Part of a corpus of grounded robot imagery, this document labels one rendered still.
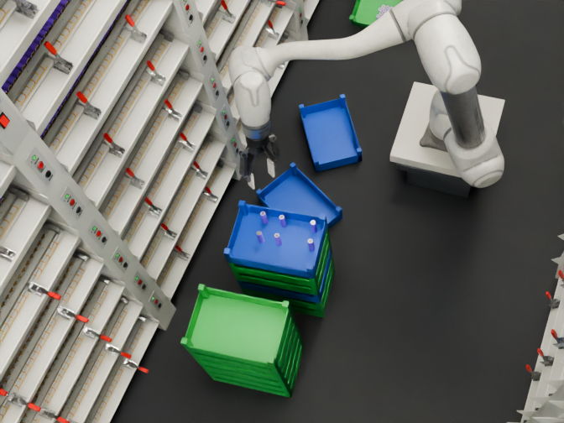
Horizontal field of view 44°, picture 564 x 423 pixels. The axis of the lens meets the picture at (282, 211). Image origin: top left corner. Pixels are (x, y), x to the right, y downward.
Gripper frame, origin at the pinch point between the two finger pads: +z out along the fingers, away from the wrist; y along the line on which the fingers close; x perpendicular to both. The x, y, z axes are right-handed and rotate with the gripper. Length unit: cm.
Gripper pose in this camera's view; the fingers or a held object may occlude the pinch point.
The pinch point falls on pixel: (261, 175)
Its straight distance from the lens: 235.5
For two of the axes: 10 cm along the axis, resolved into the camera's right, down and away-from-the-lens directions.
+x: -6.1, -5.8, 5.3
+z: 0.5, 6.5, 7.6
